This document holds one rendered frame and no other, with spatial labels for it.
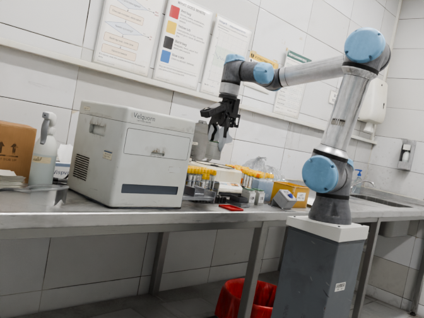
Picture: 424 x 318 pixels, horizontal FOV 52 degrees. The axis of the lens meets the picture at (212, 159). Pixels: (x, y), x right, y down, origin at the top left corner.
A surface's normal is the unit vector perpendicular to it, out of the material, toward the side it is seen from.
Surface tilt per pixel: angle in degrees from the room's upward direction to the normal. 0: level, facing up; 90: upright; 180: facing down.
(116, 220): 90
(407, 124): 90
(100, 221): 90
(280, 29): 90
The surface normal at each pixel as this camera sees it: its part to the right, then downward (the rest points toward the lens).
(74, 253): 0.70, 0.17
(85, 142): -0.69, -0.09
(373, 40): -0.49, -0.19
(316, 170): -0.55, 0.07
